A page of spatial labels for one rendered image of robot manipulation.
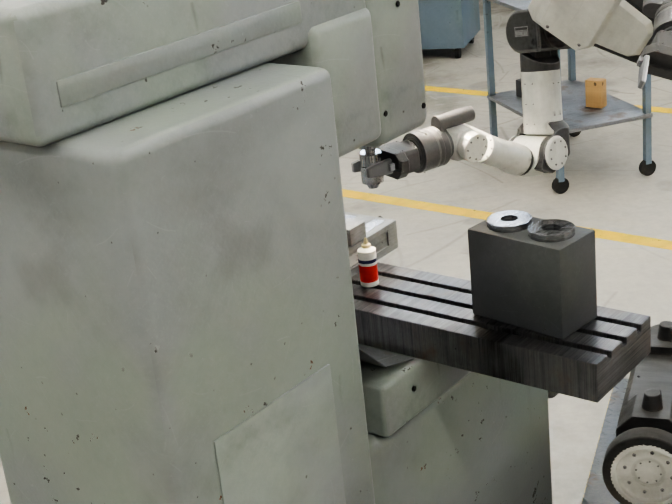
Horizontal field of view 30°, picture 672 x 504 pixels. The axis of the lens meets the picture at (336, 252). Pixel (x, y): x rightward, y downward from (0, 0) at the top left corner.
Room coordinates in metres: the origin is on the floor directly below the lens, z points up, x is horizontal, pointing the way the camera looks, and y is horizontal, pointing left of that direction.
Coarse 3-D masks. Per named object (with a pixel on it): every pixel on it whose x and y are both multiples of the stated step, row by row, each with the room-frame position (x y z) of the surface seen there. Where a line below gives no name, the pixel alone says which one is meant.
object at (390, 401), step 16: (368, 368) 2.27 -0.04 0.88; (384, 368) 2.26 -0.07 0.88; (400, 368) 2.26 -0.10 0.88; (416, 368) 2.27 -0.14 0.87; (432, 368) 2.31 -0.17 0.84; (448, 368) 2.36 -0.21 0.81; (368, 384) 2.21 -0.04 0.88; (384, 384) 2.20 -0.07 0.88; (400, 384) 2.23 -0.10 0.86; (416, 384) 2.27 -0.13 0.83; (432, 384) 2.31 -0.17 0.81; (448, 384) 2.36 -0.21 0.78; (368, 400) 2.21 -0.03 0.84; (384, 400) 2.19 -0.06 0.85; (400, 400) 2.22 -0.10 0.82; (416, 400) 2.27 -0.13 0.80; (432, 400) 2.31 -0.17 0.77; (368, 416) 2.21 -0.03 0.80; (384, 416) 2.19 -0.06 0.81; (400, 416) 2.22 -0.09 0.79; (384, 432) 2.19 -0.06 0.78
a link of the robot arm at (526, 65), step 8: (520, 56) 2.81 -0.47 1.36; (528, 56) 2.79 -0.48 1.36; (536, 56) 2.79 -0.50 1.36; (544, 56) 2.80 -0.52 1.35; (552, 56) 2.81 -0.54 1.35; (520, 64) 2.81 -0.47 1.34; (528, 64) 2.78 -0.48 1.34; (536, 64) 2.77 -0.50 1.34; (544, 64) 2.76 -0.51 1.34; (552, 64) 2.77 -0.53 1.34
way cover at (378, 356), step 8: (360, 352) 2.18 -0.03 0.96; (368, 352) 2.32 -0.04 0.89; (376, 352) 2.32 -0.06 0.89; (384, 352) 2.32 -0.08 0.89; (360, 360) 2.25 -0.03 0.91; (368, 360) 2.22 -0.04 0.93; (376, 360) 2.19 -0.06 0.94; (392, 360) 2.26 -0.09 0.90; (400, 360) 2.26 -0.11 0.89; (408, 360) 2.27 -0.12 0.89
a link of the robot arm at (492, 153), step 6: (468, 126) 2.66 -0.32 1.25; (480, 132) 2.66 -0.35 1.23; (486, 132) 2.67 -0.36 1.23; (492, 138) 2.63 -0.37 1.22; (492, 144) 2.62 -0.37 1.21; (498, 144) 2.63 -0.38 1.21; (492, 150) 2.62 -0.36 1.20; (498, 150) 2.63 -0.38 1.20; (486, 156) 2.62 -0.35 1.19; (492, 156) 2.62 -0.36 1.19; (486, 162) 2.63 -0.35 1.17; (492, 162) 2.63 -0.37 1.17
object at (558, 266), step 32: (480, 224) 2.32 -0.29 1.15; (512, 224) 2.27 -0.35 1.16; (544, 224) 2.25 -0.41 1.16; (480, 256) 2.28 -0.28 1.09; (512, 256) 2.22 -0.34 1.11; (544, 256) 2.17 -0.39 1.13; (576, 256) 2.18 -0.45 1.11; (480, 288) 2.28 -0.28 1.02; (512, 288) 2.23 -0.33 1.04; (544, 288) 2.17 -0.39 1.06; (576, 288) 2.18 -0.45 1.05; (512, 320) 2.23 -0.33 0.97; (544, 320) 2.17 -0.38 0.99; (576, 320) 2.18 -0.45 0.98
